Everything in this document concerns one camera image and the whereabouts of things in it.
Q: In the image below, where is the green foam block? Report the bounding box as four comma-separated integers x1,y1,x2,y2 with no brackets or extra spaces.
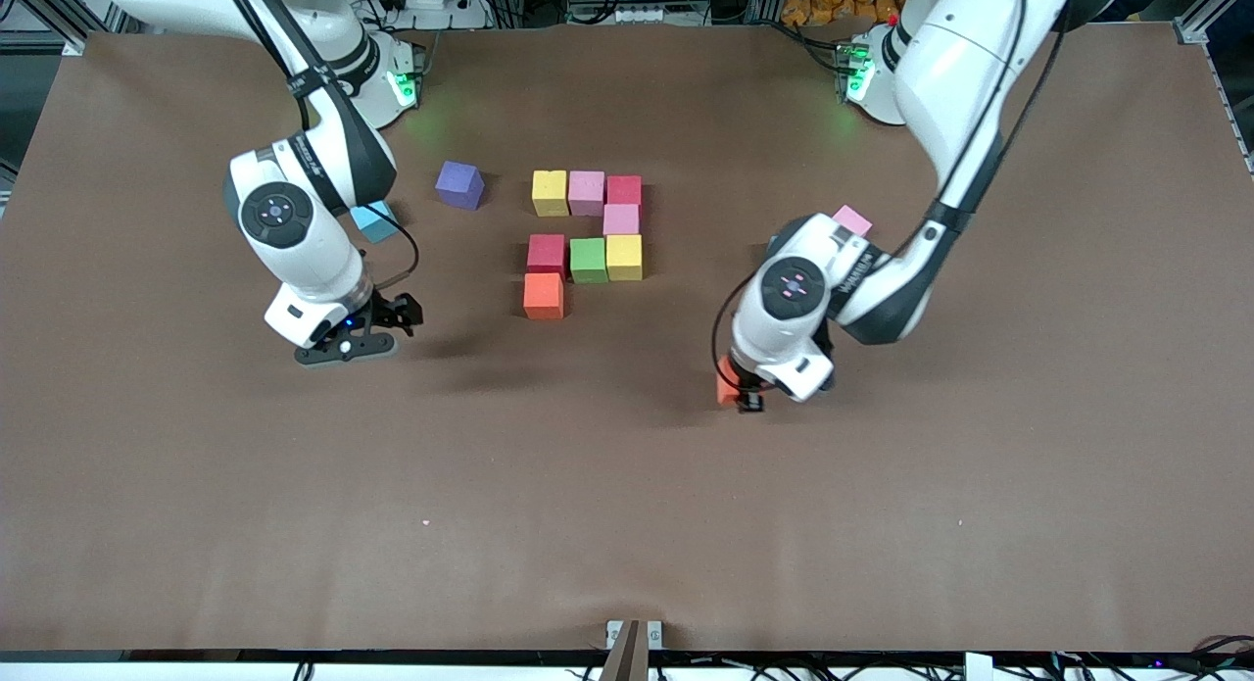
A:
570,238,608,285

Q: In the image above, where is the yellow foam block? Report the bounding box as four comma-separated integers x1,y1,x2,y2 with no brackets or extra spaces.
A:
605,234,644,282
531,170,570,218

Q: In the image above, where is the brown paper table cover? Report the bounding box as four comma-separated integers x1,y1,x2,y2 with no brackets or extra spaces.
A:
0,23,1254,653

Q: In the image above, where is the metal table edge bracket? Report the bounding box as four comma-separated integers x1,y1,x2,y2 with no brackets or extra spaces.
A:
600,619,664,681

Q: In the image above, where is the cyan foam block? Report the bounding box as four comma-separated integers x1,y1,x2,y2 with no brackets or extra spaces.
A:
351,200,402,245

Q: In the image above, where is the orange snack bag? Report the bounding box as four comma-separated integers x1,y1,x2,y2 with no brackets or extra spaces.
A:
781,0,907,27

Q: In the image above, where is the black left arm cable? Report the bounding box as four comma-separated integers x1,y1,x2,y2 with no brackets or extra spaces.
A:
711,272,763,373

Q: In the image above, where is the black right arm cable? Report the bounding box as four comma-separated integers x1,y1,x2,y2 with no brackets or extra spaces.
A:
364,203,421,292

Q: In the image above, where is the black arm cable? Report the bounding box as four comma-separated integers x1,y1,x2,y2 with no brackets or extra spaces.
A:
364,203,421,292
711,272,763,373

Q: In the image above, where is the purple foam block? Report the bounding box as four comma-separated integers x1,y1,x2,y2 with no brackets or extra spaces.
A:
435,161,486,211

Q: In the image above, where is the aluminium table edge rail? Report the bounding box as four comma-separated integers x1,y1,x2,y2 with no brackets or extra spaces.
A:
1200,42,1254,177

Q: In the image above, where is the orange foam block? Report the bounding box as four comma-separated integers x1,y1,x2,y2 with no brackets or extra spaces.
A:
523,272,566,321
715,355,748,409

